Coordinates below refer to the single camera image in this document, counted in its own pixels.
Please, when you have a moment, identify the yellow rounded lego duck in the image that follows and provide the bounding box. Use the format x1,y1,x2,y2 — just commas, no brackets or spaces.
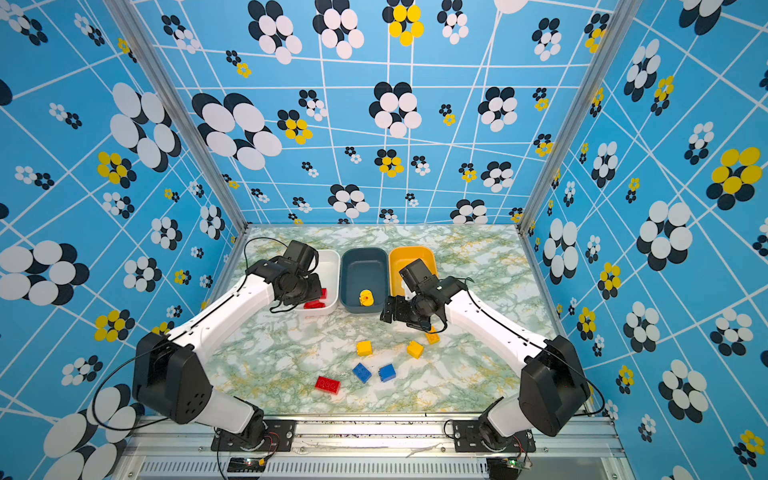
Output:
359,289,375,307

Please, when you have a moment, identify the white plastic container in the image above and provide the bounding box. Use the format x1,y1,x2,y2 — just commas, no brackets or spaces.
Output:
298,249,341,319

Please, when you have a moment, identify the yellow plastic container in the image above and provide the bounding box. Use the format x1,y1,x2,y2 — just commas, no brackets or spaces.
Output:
388,246,438,296

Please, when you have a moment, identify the dark teal plastic container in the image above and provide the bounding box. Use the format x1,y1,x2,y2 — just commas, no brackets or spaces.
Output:
339,247,389,315

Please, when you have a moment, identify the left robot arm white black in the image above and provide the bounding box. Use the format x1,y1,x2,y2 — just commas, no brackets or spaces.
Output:
133,241,322,448

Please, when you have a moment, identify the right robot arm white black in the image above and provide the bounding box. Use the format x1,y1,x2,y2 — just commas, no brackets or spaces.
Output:
380,259,591,451

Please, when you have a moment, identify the yellow lego brick right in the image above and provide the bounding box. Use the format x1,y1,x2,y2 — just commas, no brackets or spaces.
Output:
406,341,424,359

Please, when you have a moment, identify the yellow lego brick centre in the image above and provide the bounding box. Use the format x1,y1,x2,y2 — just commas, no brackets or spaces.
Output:
356,341,373,357

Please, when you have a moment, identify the blue lego brick right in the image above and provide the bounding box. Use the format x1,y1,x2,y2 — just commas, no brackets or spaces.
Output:
378,364,396,382

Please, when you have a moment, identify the blue lego brick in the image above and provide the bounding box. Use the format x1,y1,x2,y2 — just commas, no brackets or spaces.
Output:
352,363,372,384
378,364,396,382

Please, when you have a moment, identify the blue lego brick left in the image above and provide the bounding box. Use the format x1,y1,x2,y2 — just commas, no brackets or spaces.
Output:
352,363,372,384

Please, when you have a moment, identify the red lego brick flat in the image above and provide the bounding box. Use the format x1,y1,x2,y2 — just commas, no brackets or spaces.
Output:
315,376,341,395

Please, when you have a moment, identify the right circuit board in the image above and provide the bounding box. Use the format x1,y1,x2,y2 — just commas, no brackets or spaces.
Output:
486,458,531,480

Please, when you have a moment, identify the circuit board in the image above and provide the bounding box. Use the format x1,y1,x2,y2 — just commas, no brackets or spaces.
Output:
486,458,531,480
226,457,267,474

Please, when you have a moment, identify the left circuit board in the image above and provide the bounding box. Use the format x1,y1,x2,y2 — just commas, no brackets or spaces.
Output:
226,457,267,474

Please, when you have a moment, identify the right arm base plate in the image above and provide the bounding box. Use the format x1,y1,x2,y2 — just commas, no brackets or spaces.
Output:
444,420,537,456

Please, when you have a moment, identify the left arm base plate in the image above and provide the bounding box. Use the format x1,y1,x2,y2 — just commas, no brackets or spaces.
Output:
210,418,297,453

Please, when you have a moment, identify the aluminium front rail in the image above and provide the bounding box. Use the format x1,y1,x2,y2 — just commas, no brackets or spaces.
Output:
113,414,635,479

